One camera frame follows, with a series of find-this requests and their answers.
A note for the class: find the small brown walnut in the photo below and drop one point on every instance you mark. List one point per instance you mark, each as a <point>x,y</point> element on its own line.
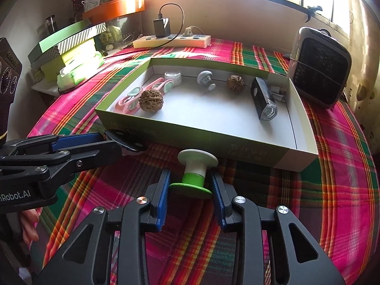
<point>236,83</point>

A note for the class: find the grey space heater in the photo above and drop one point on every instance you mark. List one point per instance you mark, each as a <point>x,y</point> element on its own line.
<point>320,68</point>

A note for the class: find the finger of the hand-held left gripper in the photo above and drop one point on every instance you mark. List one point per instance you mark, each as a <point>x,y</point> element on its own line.
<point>98,151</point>
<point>77,139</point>

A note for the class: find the black metal cup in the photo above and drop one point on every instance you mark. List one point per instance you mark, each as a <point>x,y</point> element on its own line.
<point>50,25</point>

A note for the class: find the white round jar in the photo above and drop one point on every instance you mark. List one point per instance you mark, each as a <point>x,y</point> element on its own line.
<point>172,78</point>

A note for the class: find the green tissue pack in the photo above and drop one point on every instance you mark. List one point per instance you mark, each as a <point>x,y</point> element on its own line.
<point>77,72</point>

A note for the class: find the white power strip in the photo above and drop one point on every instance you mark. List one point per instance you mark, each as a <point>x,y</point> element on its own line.
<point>154,43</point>

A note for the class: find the green white spool holder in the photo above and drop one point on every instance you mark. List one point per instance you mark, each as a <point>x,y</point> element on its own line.
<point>194,175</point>

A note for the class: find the large brown walnut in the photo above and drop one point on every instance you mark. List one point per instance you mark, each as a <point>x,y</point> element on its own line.
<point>151,101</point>

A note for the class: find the white plug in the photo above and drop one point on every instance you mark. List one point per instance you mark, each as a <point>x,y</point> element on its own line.
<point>190,31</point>

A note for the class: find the heart print curtain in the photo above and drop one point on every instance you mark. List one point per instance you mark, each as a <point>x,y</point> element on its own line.
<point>363,65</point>

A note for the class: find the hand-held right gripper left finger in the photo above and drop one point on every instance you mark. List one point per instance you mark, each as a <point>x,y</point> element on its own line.
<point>162,199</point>

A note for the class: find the white black oval device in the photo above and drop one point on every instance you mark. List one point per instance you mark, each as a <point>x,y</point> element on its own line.
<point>130,147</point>

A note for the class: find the green cardboard box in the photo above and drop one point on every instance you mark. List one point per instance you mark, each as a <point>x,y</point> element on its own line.
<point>207,115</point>

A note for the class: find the black charger adapter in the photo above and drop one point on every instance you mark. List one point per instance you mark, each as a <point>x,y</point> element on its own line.
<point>161,27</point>

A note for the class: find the striped gift box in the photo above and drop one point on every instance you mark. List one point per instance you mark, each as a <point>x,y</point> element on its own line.
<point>80,37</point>

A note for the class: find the green flat box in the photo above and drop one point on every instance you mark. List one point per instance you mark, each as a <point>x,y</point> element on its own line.
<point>50,44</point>

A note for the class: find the pink green plaid tablecloth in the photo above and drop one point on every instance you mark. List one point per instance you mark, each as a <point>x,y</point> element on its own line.
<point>341,169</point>

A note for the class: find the orange box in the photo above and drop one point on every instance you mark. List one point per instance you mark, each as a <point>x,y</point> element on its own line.
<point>114,9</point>

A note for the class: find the black bike light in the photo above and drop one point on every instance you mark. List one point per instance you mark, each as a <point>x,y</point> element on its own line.
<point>264,102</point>

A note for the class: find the person's left hand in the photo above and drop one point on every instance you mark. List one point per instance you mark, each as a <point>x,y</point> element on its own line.
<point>29,228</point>

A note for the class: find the black patterned box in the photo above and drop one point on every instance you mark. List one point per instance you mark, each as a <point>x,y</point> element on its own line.
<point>7,95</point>

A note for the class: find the pink plastic clip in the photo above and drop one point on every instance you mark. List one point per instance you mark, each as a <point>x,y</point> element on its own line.
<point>166,86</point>
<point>126,105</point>

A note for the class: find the black window latch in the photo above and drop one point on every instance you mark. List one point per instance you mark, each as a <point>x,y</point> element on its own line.
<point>314,10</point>

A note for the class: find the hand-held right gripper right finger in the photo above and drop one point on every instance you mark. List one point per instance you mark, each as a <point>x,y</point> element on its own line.
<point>218,202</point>

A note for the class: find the white side shelf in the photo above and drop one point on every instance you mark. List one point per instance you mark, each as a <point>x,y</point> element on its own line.
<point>44,89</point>

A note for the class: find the white suction knob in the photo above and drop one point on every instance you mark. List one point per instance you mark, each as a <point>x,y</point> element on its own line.
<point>205,78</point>

